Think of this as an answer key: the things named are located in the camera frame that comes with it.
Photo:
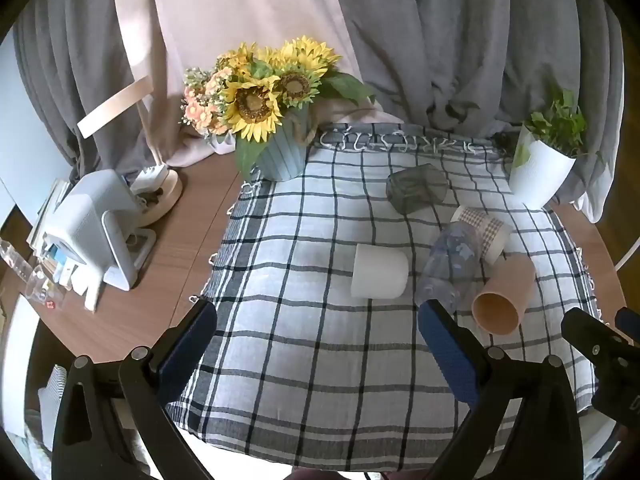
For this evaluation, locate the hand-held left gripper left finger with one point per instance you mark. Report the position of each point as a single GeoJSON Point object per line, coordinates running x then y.
{"type": "Point", "coordinates": [192, 340]}

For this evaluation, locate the sunflower bouquet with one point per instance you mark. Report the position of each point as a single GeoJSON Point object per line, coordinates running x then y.
{"type": "Point", "coordinates": [255, 102]}

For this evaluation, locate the clear plastic cup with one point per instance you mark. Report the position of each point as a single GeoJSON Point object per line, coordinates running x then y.
{"type": "Point", "coordinates": [450, 265]}

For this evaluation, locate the peach cup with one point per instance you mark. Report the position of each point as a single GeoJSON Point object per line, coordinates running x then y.
{"type": "Point", "coordinates": [510, 285]}

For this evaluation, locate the white power adapter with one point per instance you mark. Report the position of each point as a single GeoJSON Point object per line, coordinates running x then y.
{"type": "Point", "coordinates": [149, 177]}

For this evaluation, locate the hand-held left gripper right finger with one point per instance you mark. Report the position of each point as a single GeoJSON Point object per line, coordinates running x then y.
{"type": "Point", "coordinates": [450, 355]}

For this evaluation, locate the grey curtain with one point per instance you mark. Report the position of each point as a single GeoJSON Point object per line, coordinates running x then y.
{"type": "Point", "coordinates": [75, 50]}
{"type": "Point", "coordinates": [475, 35]}

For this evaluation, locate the white desktop appliance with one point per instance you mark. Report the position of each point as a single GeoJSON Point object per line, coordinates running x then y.
{"type": "Point", "coordinates": [90, 215]}

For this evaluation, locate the white spiral notebook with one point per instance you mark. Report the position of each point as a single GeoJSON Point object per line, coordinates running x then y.
{"type": "Point", "coordinates": [52, 400]}

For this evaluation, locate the pale pink curtain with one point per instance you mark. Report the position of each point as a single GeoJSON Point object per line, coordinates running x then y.
{"type": "Point", "coordinates": [225, 10]}

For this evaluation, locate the blue ribbed vase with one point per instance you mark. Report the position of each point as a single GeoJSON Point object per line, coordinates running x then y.
{"type": "Point", "coordinates": [285, 152]}

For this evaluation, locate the small white vase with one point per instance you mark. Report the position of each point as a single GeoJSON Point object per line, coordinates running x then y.
{"type": "Point", "coordinates": [222, 144]}

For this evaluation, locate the stack of books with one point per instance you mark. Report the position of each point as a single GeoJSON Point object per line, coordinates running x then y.
{"type": "Point", "coordinates": [47, 215]}

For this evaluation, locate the white desk lamp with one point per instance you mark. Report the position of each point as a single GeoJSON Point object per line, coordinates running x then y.
{"type": "Point", "coordinates": [115, 105]}

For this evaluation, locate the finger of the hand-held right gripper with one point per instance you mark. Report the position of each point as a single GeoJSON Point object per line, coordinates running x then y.
{"type": "Point", "coordinates": [630, 322]}
{"type": "Point", "coordinates": [590, 335]}

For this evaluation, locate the clear plastic bottle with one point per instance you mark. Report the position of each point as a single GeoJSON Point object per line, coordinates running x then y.
{"type": "Point", "coordinates": [30, 275]}

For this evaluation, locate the dark translucent cup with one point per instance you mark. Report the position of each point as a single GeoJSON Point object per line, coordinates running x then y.
{"type": "Point", "coordinates": [415, 187]}

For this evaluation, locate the pink flower bunch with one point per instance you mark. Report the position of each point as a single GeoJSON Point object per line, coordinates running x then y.
{"type": "Point", "coordinates": [202, 102]}

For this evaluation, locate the white cup with checked band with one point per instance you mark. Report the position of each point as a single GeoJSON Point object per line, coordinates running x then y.
{"type": "Point", "coordinates": [487, 232]}

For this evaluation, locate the green leafy plant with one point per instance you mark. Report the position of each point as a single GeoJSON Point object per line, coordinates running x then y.
{"type": "Point", "coordinates": [560, 120]}

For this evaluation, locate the checked grey white cloth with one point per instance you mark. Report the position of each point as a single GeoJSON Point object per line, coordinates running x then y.
{"type": "Point", "coordinates": [310, 360]}

